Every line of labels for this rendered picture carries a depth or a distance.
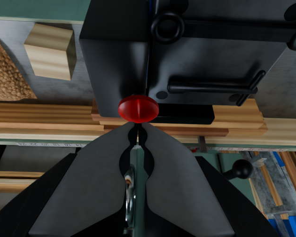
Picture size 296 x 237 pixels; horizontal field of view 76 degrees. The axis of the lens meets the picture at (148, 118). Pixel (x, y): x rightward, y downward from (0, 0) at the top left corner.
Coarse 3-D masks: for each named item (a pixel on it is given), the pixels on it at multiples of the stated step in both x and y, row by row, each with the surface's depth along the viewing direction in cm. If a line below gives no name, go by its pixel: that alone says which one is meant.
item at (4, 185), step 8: (0, 152) 248; (0, 176) 196; (8, 176) 196; (16, 176) 196; (24, 176) 196; (32, 176) 196; (0, 184) 192; (8, 184) 193; (16, 184) 194; (24, 184) 194; (0, 192) 217; (8, 192) 217; (16, 192) 217
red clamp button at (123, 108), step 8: (128, 96) 13; (136, 96) 13; (144, 96) 13; (120, 104) 13; (128, 104) 13; (136, 104) 13; (144, 104) 13; (152, 104) 13; (120, 112) 14; (128, 112) 14; (136, 112) 13; (144, 112) 13; (152, 112) 14; (128, 120) 15; (136, 120) 14; (144, 120) 14
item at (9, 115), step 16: (0, 112) 32; (16, 112) 32; (32, 112) 32; (48, 112) 32; (64, 112) 32; (80, 112) 33; (16, 128) 32; (32, 128) 32; (48, 128) 32; (64, 128) 32; (80, 128) 32; (96, 128) 32
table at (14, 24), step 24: (0, 0) 22; (24, 0) 22; (48, 0) 23; (72, 0) 23; (0, 24) 21; (24, 24) 21; (48, 24) 21; (72, 24) 21; (24, 48) 24; (288, 48) 24; (24, 72) 27; (288, 72) 27; (48, 96) 31; (72, 96) 31; (264, 96) 32; (288, 96) 32
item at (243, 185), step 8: (200, 152) 26; (208, 160) 25; (216, 160) 25; (224, 160) 25; (232, 160) 25; (216, 168) 24; (224, 168) 25; (240, 184) 24; (248, 184) 24; (248, 192) 23
